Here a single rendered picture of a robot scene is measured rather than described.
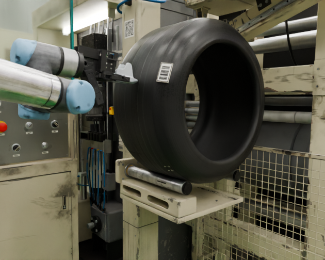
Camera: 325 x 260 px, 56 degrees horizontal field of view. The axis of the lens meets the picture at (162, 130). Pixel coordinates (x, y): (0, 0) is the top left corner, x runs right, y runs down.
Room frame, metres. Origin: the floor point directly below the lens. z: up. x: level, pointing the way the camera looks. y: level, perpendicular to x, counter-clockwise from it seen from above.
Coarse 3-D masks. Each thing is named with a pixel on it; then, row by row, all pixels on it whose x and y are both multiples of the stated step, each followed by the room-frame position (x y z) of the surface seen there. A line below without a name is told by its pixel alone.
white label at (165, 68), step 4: (160, 64) 0.92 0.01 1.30; (164, 64) 0.91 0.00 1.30; (168, 64) 0.91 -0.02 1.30; (172, 64) 0.90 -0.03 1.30; (160, 68) 0.92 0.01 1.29; (164, 68) 0.91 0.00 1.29; (168, 68) 0.90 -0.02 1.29; (160, 72) 0.91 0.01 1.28; (164, 72) 0.91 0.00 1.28; (168, 72) 0.90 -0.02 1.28; (160, 76) 0.91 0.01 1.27; (164, 76) 0.90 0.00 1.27; (168, 76) 0.90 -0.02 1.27; (156, 80) 0.91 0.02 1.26; (160, 80) 0.90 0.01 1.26; (164, 80) 0.90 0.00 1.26; (168, 80) 0.89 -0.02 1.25
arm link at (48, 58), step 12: (12, 48) 0.74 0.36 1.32; (24, 48) 0.72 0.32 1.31; (36, 48) 0.74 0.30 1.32; (48, 48) 0.76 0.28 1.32; (60, 48) 0.79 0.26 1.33; (12, 60) 0.74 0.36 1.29; (24, 60) 0.72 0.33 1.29; (36, 60) 0.74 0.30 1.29; (48, 60) 0.76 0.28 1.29; (60, 60) 0.77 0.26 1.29; (48, 72) 0.76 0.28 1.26
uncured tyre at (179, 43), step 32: (160, 32) 1.05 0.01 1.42; (192, 32) 0.98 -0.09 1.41; (224, 32) 1.06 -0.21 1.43; (192, 64) 0.95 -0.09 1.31; (224, 64) 1.35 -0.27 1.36; (256, 64) 1.19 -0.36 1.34; (128, 96) 0.99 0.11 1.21; (160, 96) 0.91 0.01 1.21; (224, 96) 1.42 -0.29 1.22; (256, 96) 1.21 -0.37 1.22; (128, 128) 1.02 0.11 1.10; (160, 128) 0.91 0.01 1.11; (224, 128) 1.38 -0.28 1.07; (256, 128) 1.19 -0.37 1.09; (160, 160) 0.97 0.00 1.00; (192, 160) 0.97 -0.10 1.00; (224, 160) 1.08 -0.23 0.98
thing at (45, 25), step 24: (0, 0) 1.32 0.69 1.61; (24, 0) 1.38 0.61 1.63; (48, 0) 1.45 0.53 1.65; (72, 0) 1.52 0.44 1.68; (0, 24) 1.32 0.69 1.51; (24, 24) 1.38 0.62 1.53; (48, 24) 1.45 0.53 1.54; (72, 24) 1.52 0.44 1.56; (0, 48) 1.31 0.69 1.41; (72, 48) 1.52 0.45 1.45
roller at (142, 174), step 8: (128, 168) 1.25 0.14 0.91; (136, 168) 1.22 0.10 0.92; (136, 176) 1.20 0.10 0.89; (144, 176) 1.15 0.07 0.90; (152, 176) 1.12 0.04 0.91; (160, 176) 1.09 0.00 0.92; (168, 176) 1.08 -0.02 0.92; (160, 184) 1.08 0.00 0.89; (168, 184) 1.05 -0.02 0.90; (176, 184) 1.02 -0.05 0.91; (184, 184) 1.00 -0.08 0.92; (184, 192) 1.00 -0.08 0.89
